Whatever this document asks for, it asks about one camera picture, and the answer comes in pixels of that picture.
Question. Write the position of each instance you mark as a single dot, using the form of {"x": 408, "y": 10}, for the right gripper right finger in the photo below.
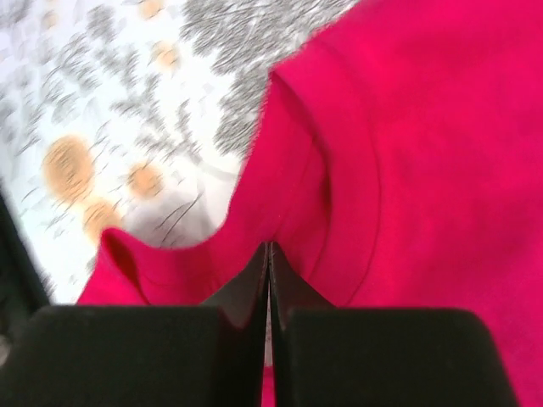
{"x": 328, "y": 356}

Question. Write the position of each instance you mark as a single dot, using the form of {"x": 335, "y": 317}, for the floral patterned table mat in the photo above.
{"x": 135, "y": 114}

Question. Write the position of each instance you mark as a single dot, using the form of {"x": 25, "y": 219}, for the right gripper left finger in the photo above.
{"x": 211, "y": 354}

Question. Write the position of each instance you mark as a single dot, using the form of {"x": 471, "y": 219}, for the crimson t-shirt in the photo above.
{"x": 398, "y": 162}

